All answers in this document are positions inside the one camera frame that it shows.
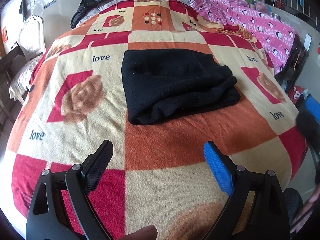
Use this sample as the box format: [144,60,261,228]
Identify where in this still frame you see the black pants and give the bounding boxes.
[121,49,240,125]

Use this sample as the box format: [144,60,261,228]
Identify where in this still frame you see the person's right hand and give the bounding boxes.
[290,185,319,233]

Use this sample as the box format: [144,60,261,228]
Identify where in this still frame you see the person's left hand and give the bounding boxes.
[121,225,158,240]

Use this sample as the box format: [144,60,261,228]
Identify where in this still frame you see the red shopping bag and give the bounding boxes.
[287,86,308,104]

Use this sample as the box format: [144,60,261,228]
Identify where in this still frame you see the dark bedside crate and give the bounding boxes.
[275,35,309,93]

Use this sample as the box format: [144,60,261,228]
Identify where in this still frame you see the red orange love blanket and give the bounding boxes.
[1,0,306,239]

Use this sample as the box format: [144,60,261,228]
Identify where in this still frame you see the pink penguin quilt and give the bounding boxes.
[189,0,298,75]

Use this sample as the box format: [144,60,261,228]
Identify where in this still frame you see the metal stair railing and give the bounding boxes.
[265,0,319,29]

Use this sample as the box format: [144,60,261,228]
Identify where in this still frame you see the white plastic chair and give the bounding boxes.
[17,15,46,62]

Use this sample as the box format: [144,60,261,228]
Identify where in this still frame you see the black jacket on bed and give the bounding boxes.
[69,0,133,29]

